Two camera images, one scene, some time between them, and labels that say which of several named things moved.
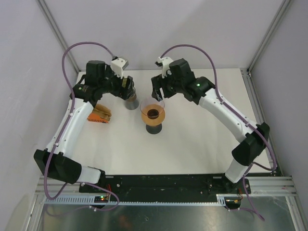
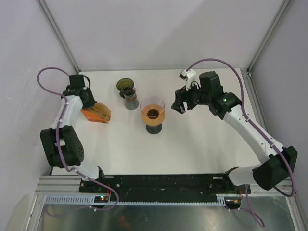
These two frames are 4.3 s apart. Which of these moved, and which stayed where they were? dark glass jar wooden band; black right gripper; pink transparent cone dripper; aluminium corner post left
Moved: black right gripper
Stayed: aluminium corner post left; pink transparent cone dripper; dark glass jar wooden band
